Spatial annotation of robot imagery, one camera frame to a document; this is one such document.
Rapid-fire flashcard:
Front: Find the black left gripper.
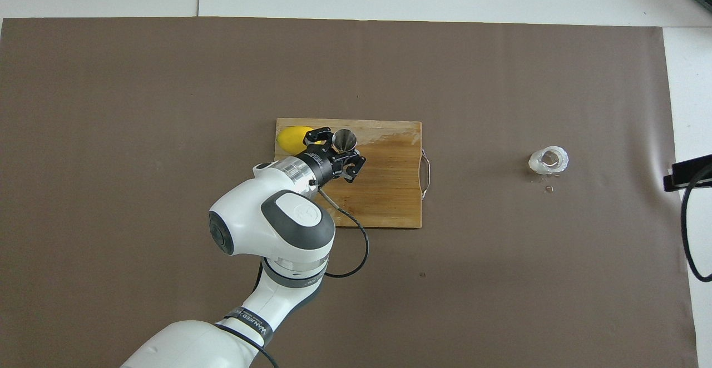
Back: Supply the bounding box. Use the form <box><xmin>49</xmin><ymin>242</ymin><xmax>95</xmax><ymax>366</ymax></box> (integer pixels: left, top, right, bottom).
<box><xmin>297</xmin><ymin>127</ymin><xmax>367</xmax><ymax>186</ymax></box>

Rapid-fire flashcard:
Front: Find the steel double jigger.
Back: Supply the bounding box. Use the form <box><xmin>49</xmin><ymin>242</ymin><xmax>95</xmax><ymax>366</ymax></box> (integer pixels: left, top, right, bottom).
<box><xmin>332</xmin><ymin>128</ymin><xmax>363</xmax><ymax>158</ymax></box>

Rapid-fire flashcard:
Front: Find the clear crinkled plastic cup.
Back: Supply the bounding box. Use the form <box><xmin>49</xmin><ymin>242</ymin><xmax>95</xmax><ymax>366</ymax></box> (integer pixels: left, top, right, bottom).
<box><xmin>528</xmin><ymin>146</ymin><xmax>570</xmax><ymax>176</ymax></box>

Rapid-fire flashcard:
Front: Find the yellow lemon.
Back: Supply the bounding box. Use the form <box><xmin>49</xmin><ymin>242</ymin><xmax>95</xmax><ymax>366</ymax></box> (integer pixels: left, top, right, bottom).
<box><xmin>276</xmin><ymin>126</ymin><xmax>317</xmax><ymax>155</ymax></box>

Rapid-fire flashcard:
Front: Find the wooden cutting board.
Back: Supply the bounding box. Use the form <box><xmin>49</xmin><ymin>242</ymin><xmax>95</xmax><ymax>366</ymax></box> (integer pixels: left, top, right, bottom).
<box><xmin>271</xmin><ymin>118</ymin><xmax>423</xmax><ymax>228</ymax></box>

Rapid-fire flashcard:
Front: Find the brown paper table mat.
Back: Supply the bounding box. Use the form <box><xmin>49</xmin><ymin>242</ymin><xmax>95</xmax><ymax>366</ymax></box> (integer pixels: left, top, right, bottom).
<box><xmin>0</xmin><ymin>17</ymin><xmax>699</xmax><ymax>368</ymax></box>

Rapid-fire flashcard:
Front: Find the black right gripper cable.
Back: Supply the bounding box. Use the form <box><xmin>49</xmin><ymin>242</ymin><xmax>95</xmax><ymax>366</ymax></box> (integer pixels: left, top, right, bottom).
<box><xmin>680</xmin><ymin>162</ymin><xmax>712</xmax><ymax>283</ymax></box>

